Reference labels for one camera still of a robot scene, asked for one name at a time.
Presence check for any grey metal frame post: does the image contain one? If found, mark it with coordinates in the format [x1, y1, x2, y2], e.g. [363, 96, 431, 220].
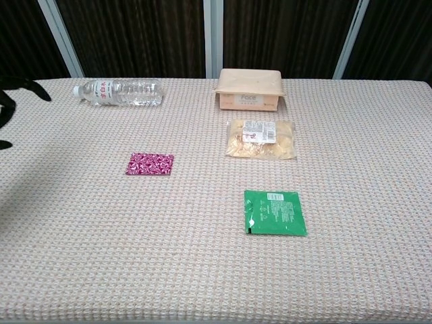
[202, 0, 225, 80]
[36, 0, 84, 78]
[332, 0, 371, 80]

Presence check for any clear bag of yellow snacks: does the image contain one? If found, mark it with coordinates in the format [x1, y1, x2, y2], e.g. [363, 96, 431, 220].
[225, 118, 298, 160]

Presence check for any green foil sachet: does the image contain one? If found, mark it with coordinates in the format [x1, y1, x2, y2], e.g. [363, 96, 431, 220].
[243, 189, 308, 238]

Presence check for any black and grey left robot hand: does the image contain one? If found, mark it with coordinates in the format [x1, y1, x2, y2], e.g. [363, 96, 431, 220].
[0, 76, 53, 151]

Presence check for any clear plastic water bottle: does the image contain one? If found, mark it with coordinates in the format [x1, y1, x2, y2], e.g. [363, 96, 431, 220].
[73, 78, 164, 108]

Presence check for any beige woven tablecloth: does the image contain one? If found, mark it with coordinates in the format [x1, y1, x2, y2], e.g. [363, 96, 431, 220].
[0, 77, 432, 324]

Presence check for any beige face tissue pack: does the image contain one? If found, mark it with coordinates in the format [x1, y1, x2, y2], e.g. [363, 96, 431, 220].
[213, 67, 285, 111]

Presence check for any dark brown curtain panel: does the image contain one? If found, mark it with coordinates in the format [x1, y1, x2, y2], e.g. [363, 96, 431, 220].
[0, 0, 70, 82]
[222, 0, 359, 80]
[343, 0, 432, 90]
[55, 0, 207, 79]

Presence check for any pink patterned packet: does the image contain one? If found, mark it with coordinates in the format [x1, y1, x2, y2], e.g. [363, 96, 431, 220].
[125, 152, 175, 178]

